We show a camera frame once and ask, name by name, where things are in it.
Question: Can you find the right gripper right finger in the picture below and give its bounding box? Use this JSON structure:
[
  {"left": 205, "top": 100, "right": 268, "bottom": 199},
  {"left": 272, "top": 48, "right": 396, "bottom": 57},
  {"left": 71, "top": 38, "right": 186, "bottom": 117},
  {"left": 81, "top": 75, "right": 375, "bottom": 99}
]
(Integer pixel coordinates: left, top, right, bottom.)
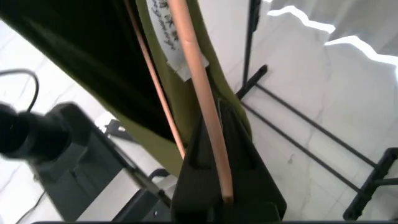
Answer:
[{"left": 217, "top": 98, "right": 287, "bottom": 222}]

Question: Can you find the white curtain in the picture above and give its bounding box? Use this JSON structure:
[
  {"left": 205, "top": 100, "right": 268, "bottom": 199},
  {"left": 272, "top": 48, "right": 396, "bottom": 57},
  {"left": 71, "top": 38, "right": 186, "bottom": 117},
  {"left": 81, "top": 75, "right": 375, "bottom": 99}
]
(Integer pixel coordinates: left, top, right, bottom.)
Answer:
[{"left": 270, "top": 0, "right": 398, "bottom": 58}]

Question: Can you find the green printed shirt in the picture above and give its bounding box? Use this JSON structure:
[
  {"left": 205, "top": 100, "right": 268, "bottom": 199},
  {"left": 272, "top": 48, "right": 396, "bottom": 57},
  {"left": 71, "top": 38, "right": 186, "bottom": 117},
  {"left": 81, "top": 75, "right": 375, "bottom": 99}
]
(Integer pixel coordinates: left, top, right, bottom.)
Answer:
[{"left": 0, "top": 0, "right": 252, "bottom": 178}]

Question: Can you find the black cable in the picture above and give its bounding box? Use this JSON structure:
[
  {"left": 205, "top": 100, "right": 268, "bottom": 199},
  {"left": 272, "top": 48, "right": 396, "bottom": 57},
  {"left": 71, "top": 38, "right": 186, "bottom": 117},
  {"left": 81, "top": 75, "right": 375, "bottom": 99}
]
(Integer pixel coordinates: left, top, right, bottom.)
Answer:
[
  {"left": 0, "top": 68, "right": 40, "bottom": 113},
  {"left": 147, "top": 167, "right": 171, "bottom": 182}
]

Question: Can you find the black clothes rack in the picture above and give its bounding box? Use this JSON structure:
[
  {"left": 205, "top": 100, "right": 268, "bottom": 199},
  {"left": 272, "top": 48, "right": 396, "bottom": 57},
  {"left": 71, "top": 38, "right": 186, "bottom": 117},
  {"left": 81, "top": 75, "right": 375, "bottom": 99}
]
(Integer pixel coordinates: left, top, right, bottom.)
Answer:
[{"left": 235, "top": 0, "right": 398, "bottom": 221}]

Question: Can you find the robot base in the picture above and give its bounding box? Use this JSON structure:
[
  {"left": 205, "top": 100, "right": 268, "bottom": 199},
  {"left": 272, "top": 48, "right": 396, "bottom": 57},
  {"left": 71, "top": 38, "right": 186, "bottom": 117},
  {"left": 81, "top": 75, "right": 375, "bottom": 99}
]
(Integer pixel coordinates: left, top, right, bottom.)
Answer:
[{"left": 29, "top": 118, "right": 175, "bottom": 222}]

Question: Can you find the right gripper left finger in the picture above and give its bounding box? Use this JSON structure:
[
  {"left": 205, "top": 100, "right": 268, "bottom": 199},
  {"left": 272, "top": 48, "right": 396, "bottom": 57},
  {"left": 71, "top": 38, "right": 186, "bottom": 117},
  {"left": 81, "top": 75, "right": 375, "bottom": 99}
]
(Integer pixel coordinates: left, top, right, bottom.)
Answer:
[{"left": 170, "top": 115, "right": 225, "bottom": 222}]

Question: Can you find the pink clothes hanger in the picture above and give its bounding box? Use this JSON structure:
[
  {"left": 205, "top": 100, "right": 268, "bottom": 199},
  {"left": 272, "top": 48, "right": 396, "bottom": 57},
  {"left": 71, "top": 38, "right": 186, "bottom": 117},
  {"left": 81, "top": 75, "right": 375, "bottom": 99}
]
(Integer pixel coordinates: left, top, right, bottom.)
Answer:
[{"left": 124, "top": 0, "right": 234, "bottom": 205}]

